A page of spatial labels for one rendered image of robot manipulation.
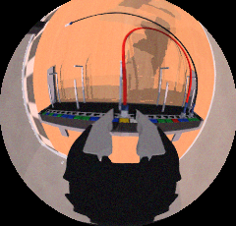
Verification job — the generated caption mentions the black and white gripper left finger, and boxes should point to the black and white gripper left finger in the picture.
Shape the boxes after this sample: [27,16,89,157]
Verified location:
[63,108,114,182]

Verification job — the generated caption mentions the white network cable plug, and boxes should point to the white network cable plug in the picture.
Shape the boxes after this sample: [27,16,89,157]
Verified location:
[121,104,129,118]

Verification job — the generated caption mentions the grey port rack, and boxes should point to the grey port rack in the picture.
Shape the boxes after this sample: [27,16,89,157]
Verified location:
[37,60,204,141]

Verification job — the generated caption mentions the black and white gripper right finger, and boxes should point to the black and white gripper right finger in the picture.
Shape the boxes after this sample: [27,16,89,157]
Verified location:
[134,109,182,182]

